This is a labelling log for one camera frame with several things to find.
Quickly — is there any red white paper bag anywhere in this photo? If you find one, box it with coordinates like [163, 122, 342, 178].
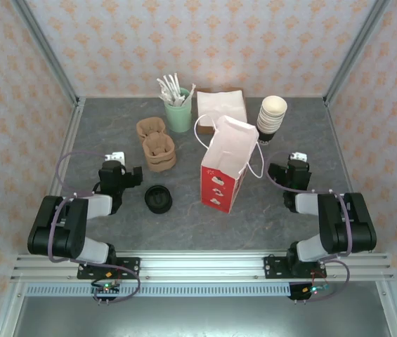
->
[193, 114, 265, 214]

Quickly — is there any black round lid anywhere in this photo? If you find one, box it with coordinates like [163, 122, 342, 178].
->
[144, 185, 174, 215]

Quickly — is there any stack of paper cups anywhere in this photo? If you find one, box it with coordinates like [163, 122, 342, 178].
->
[256, 95, 288, 145]

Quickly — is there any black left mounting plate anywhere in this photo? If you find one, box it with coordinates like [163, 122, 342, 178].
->
[77, 257, 141, 280]

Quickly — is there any black mounting plate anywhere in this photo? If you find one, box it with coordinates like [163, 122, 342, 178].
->
[263, 255, 327, 280]
[77, 257, 141, 280]

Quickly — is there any mint green holder cup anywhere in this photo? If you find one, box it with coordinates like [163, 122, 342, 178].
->
[164, 87, 193, 133]

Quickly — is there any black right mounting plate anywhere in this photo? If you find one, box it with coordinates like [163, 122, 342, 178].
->
[263, 255, 327, 280]

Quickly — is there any left circuit board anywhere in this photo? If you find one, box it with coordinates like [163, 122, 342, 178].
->
[91, 282, 120, 294]

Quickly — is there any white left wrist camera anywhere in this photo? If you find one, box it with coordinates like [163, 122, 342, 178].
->
[105, 151, 127, 164]

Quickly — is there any aluminium side rail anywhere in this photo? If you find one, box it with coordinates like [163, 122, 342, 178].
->
[29, 98, 87, 254]

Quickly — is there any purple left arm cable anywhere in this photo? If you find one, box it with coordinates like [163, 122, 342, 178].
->
[48, 150, 141, 305]

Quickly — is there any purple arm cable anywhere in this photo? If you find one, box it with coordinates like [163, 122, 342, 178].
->
[48, 150, 141, 305]
[266, 151, 356, 303]

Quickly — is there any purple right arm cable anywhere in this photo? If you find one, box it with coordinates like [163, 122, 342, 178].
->
[266, 151, 356, 303]

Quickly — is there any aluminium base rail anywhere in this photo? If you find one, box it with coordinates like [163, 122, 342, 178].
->
[10, 251, 396, 284]

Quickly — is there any aluminium frame post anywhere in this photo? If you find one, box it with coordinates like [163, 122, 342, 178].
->
[323, 0, 394, 106]
[11, 0, 83, 108]

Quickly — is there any grey slotted cable duct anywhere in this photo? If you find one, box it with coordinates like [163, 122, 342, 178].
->
[25, 282, 378, 298]

